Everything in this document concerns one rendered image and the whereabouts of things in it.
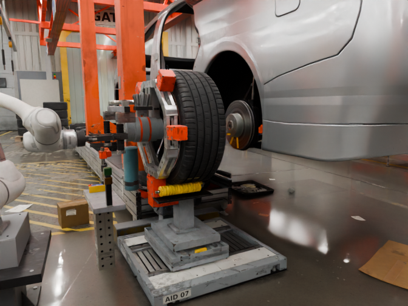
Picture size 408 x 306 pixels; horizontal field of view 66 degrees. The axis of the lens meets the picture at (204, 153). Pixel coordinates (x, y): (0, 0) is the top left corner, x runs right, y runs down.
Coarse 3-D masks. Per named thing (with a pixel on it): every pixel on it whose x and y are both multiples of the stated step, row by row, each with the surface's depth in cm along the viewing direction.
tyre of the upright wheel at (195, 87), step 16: (176, 80) 164; (192, 80) 167; (208, 80) 171; (176, 96) 163; (192, 96) 160; (208, 96) 163; (192, 112) 156; (208, 112) 161; (224, 112) 165; (192, 128) 156; (208, 128) 160; (224, 128) 164; (192, 144) 158; (208, 144) 162; (224, 144) 167; (192, 160) 162; (208, 160) 168; (176, 176) 172; (192, 176) 173; (208, 176) 180
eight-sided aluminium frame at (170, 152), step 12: (144, 84) 183; (168, 96) 162; (168, 108) 156; (168, 120) 156; (144, 144) 203; (168, 144) 158; (144, 156) 196; (168, 156) 159; (144, 168) 194; (156, 168) 188; (168, 168) 170
